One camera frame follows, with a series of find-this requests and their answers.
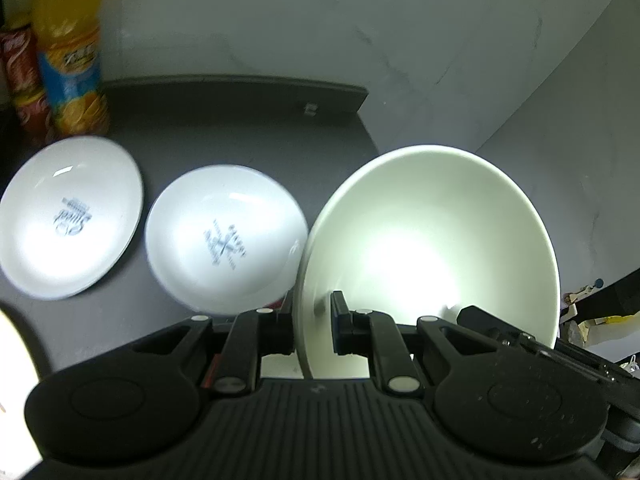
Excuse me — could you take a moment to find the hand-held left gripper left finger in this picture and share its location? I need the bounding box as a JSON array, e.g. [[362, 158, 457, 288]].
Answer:
[[131, 295, 296, 395]]

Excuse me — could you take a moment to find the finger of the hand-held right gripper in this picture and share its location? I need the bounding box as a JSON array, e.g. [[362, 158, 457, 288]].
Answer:
[[457, 304, 507, 342]]

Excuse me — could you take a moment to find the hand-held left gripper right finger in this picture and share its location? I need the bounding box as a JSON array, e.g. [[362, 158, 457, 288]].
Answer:
[[330, 290, 468, 394]]

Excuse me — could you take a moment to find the white plate crossed blue print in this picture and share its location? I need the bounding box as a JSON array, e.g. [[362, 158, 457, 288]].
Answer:
[[144, 164, 309, 317]]

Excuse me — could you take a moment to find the large white bowl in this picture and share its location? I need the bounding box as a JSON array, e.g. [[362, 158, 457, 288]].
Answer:
[[291, 145, 560, 380]]

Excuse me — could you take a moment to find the white plate cursive blue print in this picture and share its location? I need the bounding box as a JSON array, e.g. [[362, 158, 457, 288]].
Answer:
[[0, 136, 144, 302]]

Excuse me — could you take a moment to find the yellow packet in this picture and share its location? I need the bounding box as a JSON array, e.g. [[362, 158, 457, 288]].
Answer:
[[602, 312, 640, 336]]

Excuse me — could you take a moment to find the white paper clutter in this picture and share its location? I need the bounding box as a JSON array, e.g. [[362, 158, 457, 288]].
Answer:
[[561, 285, 593, 347]]

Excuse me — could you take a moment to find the orange juice bottle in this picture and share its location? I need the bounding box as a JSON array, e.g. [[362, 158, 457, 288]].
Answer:
[[32, 0, 111, 137]]

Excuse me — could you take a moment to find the red printed can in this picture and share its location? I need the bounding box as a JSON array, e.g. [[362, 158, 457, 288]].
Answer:
[[0, 26, 57, 145]]

